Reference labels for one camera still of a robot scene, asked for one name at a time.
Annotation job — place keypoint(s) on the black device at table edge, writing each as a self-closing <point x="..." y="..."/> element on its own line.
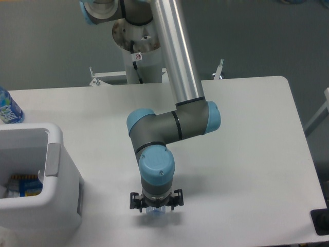
<point x="320" y="221"/>

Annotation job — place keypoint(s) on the white frame at right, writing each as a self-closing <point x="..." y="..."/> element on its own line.
<point x="319" y="116"/>

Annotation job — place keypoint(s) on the white paper carton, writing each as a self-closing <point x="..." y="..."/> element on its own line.
<point x="41" y="176"/>

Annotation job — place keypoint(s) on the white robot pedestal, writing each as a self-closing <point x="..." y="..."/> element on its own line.
<point x="141" y="51"/>

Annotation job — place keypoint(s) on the blue labelled bottle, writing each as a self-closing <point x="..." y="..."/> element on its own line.
<point x="11" y="113"/>

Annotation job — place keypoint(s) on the blue snack wrapper in bin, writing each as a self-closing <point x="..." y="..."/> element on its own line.
<point x="20" y="185"/>

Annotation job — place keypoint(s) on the white pedestal base frame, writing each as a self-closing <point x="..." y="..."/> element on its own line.
<point x="120" y="78"/>

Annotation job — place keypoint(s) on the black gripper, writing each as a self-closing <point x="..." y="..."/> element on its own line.
<point x="144" y="200"/>

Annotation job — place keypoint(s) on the white trash can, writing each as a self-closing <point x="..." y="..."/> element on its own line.
<point x="27" y="148"/>

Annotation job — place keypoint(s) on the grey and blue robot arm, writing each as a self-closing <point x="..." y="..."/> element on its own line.
<point x="150" y="133"/>

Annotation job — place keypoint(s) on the clear plastic water bottle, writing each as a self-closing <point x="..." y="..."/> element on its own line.
<point x="155" y="212"/>

